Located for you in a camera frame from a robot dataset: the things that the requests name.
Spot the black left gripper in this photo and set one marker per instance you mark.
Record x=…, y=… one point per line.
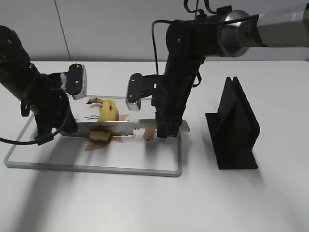
x=51, y=108

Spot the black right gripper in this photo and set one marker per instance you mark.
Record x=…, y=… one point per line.
x=172, y=93

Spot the cut banana slice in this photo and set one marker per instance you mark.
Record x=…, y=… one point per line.
x=100, y=135

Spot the yellow banana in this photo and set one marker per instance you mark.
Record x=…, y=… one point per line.
x=108, y=112

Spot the kitchen knife white handle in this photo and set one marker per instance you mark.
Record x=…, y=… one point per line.
x=116, y=128

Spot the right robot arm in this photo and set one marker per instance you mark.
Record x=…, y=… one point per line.
x=229, y=33

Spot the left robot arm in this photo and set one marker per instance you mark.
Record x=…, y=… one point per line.
x=16, y=72

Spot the white grey-rimmed cutting board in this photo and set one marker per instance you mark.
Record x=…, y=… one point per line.
x=131, y=154

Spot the black knife stand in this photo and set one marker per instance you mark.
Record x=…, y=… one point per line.
x=234, y=129

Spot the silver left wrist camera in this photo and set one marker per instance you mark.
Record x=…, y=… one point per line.
x=74, y=81

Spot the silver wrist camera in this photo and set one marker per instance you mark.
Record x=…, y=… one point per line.
x=74, y=81
x=140, y=86

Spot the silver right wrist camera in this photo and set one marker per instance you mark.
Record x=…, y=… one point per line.
x=140, y=86

